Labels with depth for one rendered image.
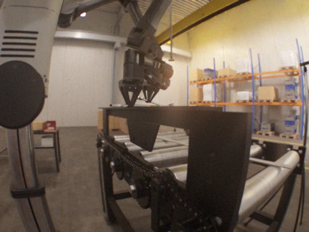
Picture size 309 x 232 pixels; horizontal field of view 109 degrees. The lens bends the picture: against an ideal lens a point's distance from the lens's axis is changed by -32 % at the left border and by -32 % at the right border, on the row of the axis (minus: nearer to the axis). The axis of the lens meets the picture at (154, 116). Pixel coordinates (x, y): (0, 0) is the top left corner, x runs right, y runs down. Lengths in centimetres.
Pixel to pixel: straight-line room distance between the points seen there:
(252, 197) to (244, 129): 29
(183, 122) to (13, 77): 46
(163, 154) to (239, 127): 69
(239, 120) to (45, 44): 46
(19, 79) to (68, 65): 1080
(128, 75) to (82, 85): 1040
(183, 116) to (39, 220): 54
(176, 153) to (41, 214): 79
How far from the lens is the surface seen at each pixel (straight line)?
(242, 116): 32
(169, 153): 98
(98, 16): 1279
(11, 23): 45
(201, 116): 39
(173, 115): 52
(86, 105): 1086
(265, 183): 65
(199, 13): 939
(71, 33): 1128
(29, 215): 55
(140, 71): 57
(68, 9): 80
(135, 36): 58
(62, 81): 1098
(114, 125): 832
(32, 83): 40
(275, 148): 130
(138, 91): 56
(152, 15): 60
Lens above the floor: 116
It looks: 3 degrees down
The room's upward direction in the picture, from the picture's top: 1 degrees clockwise
